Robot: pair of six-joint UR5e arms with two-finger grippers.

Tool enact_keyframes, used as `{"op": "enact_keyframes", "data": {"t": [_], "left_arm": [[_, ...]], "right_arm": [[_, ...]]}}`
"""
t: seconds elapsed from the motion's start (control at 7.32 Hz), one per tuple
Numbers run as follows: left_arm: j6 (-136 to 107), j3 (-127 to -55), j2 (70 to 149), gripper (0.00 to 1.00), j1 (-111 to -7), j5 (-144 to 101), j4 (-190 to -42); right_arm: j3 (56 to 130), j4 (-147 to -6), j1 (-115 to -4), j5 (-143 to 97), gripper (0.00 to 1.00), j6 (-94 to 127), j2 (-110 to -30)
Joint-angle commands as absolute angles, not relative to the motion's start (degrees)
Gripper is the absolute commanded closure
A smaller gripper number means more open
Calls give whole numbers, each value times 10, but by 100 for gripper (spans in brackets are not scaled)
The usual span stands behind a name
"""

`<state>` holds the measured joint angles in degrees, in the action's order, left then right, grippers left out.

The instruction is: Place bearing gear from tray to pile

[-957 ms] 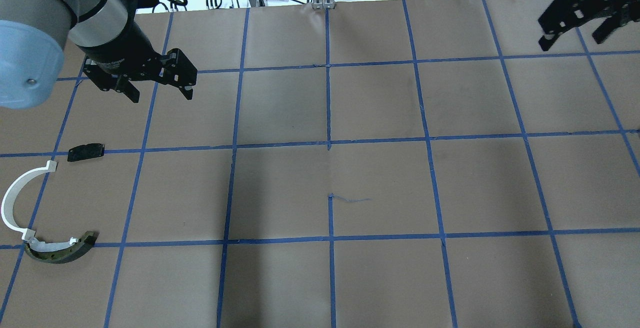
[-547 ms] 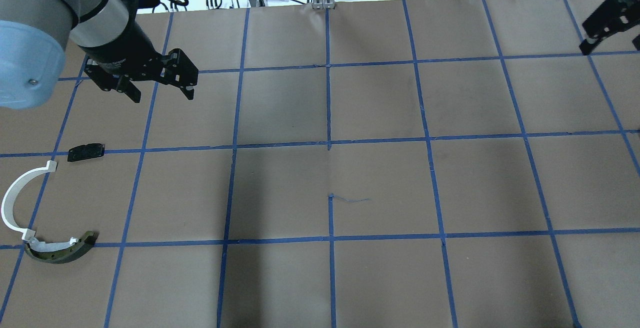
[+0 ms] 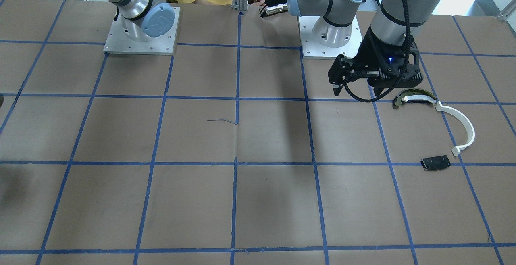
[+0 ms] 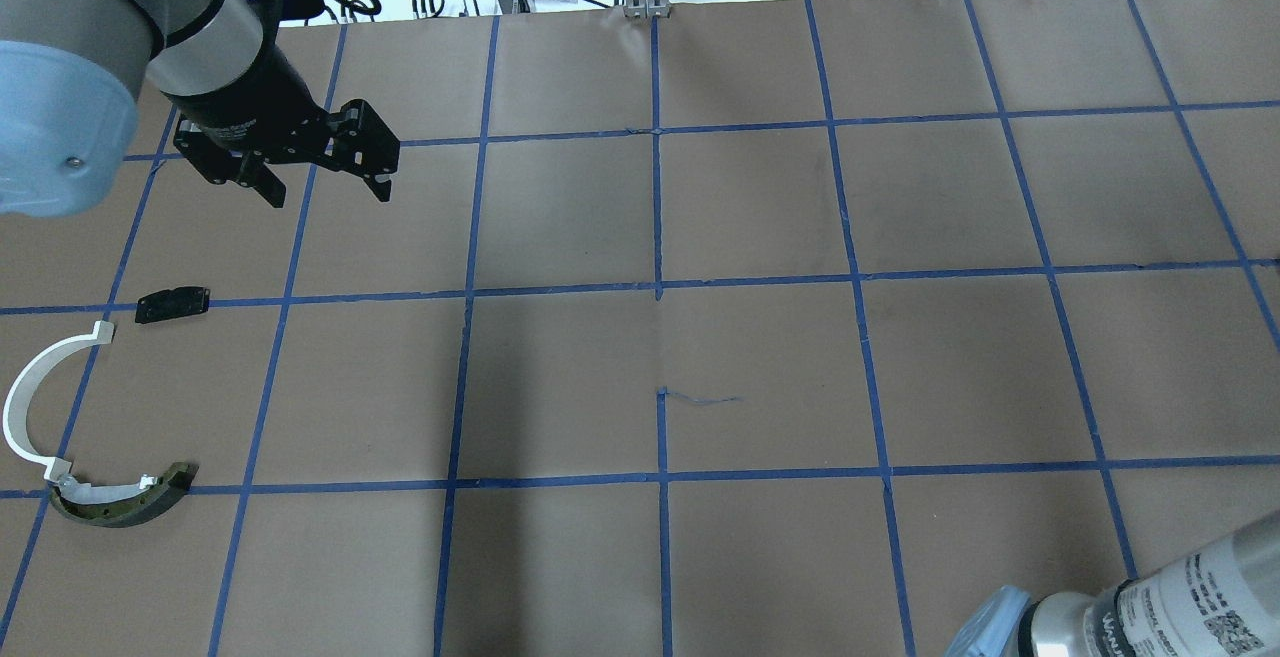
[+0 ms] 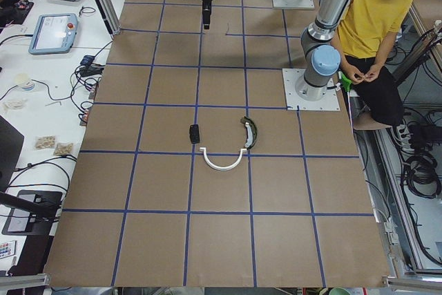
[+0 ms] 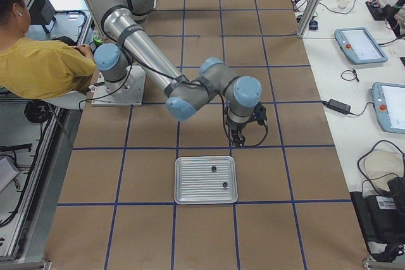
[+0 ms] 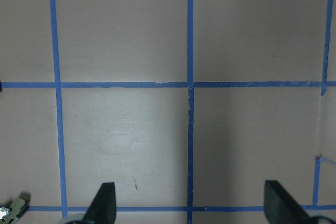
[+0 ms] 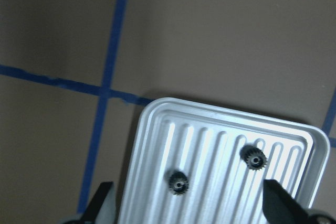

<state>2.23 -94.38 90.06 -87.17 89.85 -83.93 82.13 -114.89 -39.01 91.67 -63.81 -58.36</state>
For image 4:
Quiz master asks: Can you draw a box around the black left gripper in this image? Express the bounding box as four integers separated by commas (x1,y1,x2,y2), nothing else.
172,46,401,209

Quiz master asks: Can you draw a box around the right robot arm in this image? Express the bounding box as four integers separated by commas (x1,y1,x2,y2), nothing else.
945,514,1279,656

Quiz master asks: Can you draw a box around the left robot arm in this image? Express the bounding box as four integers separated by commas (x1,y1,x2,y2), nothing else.
1,0,401,218

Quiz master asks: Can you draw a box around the small black flat part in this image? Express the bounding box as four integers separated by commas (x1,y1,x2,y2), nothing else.
134,286,211,325

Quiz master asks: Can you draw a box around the dark green brake shoe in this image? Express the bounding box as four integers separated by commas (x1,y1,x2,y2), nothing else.
49,462,198,529

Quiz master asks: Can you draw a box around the white curved bracket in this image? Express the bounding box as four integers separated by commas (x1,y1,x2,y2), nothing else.
3,321,116,484

